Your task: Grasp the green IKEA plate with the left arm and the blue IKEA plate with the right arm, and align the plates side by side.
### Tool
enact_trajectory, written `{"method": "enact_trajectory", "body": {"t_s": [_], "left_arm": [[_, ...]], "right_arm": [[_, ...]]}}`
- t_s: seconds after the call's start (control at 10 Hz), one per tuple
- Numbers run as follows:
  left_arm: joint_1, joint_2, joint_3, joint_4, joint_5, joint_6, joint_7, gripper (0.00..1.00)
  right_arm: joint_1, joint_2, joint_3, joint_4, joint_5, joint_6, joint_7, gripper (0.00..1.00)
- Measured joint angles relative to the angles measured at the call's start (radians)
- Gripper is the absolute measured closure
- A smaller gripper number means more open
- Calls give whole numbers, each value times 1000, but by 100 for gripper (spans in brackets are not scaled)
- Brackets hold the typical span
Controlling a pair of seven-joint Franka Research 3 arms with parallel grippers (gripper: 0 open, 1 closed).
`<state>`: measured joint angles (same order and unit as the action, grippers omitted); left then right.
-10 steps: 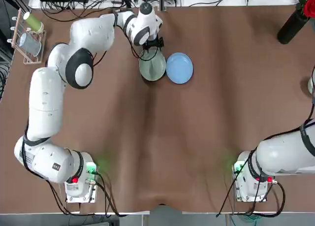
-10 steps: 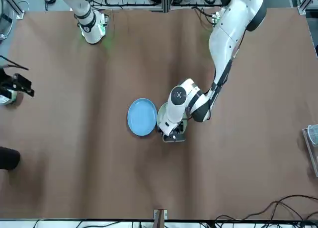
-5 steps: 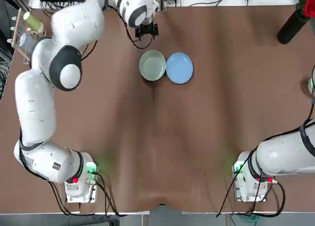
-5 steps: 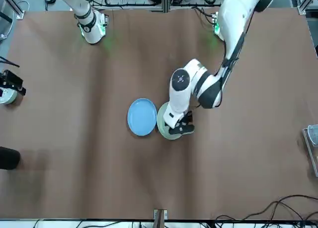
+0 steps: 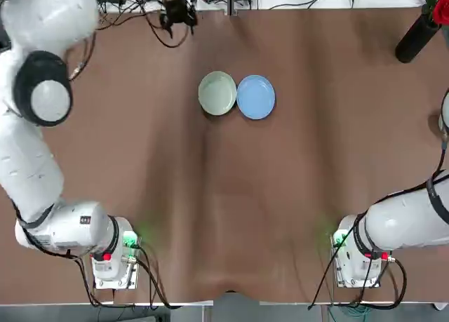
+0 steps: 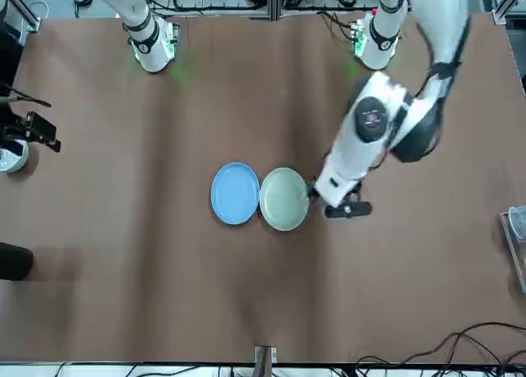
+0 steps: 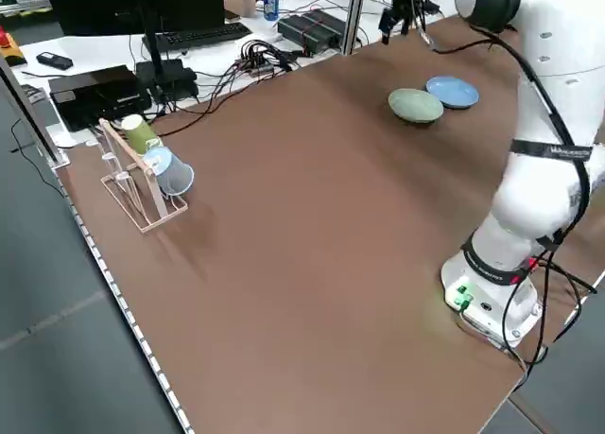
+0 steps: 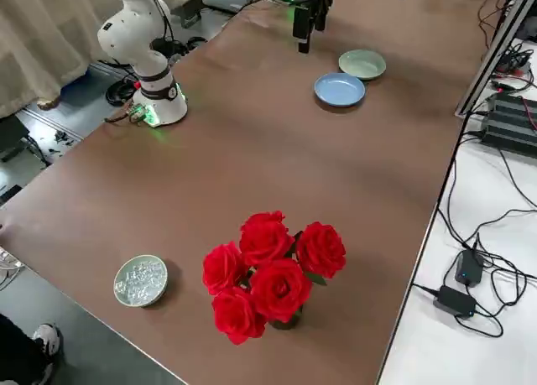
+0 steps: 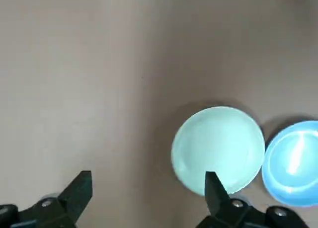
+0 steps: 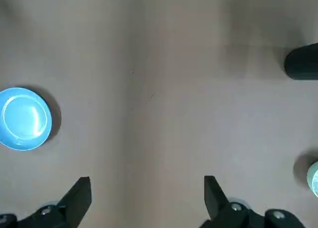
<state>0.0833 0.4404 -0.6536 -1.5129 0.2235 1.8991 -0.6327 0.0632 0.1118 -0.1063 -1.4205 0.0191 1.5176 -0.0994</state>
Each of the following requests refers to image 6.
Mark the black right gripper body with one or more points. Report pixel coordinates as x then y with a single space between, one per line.
41 128

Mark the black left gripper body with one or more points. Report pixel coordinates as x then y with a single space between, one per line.
356 192

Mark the green plate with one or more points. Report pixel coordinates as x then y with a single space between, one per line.
283 200

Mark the blue plate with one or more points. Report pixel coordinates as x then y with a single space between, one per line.
234 192

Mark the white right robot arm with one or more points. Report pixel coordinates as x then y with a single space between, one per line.
148 44

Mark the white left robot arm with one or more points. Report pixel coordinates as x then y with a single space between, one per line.
349 155

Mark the pale green bowl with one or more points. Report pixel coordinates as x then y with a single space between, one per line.
14 159

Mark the black vase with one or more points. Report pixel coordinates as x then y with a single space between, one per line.
14 262

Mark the blue-grey cup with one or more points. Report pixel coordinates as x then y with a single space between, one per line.
520 223

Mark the clear dish rack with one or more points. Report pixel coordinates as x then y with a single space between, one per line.
520 266

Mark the aluminium frame rail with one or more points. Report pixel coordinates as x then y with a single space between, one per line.
30 21
503 11

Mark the aluminium frame post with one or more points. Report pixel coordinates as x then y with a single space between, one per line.
273 3

